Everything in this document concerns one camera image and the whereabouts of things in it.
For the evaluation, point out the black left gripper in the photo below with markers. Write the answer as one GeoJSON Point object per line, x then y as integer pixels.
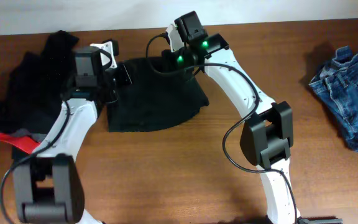
{"type": "Point", "coordinates": [124, 74]}

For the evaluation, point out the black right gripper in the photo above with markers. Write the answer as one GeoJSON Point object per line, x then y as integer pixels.
{"type": "Point", "coordinates": [169, 56]}

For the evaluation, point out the black trousers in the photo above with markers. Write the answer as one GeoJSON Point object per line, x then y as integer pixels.
{"type": "Point", "coordinates": [145, 101]}

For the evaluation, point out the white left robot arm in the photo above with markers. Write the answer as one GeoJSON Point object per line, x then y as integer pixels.
{"type": "Point", "coordinates": [46, 182]}

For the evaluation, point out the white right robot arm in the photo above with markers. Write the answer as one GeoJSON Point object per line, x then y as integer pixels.
{"type": "Point", "coordinates": [267, 126]}

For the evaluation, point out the black garment pile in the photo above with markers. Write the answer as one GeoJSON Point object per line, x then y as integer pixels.
{"type": "Point", "coordinates": [33, 102]}

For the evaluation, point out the red and grey garment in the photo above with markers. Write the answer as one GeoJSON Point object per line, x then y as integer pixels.
{"type": "Point", "coordinates": [23, 139]}

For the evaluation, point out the blue denim jeans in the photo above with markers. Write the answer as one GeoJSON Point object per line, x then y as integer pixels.
{"type": "Point", "coordinates": [336, 85]}

